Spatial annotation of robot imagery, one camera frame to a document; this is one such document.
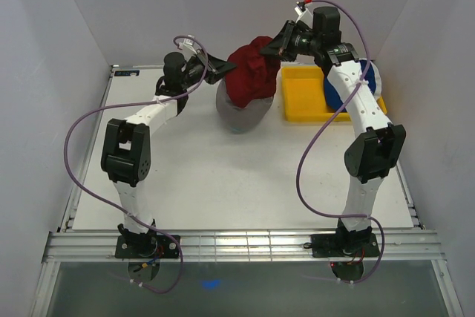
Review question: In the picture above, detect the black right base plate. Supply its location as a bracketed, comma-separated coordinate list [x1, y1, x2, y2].
[303, 234, 380, 258]

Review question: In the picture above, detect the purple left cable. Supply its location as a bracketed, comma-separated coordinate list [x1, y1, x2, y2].
[63, 35, 209, 294]

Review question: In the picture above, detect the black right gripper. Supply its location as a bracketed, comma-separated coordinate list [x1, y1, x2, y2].
[258, 20, 320, 62]

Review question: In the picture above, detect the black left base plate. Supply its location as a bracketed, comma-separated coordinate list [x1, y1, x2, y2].
[114, 235, 180, 259]

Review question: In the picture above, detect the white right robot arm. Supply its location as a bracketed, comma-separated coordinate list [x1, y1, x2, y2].
[260, 0, 406, 255]

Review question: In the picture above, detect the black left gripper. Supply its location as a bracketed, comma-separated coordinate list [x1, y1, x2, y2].
[180, 49, 236, 90]

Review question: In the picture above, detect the maroon bucket hat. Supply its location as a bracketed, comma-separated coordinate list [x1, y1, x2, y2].
[225, 36, 281, 108]

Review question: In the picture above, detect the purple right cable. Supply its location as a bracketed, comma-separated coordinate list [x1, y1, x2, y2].
[295, 0, 383, 285]

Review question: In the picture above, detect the grey bucket hat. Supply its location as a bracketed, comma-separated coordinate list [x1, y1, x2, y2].
[215, 79, 274, 132]

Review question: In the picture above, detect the teal bucket hat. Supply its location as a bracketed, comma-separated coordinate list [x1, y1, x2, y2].
[230, 128, 247, 134]

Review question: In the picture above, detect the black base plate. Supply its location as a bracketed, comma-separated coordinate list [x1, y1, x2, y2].
[114, 235, 180, 259]
[303, 234, 380, 258]

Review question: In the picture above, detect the blue label sticker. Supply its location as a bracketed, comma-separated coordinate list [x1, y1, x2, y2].
[114, 70, 140, 76]

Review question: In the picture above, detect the aluminium frame rail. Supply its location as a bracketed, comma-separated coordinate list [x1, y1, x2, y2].
[43, 229, 445, 263]

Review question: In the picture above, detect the yellow plastic tray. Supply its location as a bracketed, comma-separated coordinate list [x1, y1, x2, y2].
[281, 66, 390, 132]

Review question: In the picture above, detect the blue bucket hat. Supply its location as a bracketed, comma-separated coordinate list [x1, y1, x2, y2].
[324, 59, 377, 112]

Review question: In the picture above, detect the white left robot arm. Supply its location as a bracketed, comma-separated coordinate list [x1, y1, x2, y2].
[101, 45, 237, 258]

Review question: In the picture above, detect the white bucket hat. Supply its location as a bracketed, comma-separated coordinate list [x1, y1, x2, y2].
[365, 61, 382, 100]

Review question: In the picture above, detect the purple cable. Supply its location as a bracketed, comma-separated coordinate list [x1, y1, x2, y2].
[63, 35, 209, 294]
[295, 0, 383, 285]

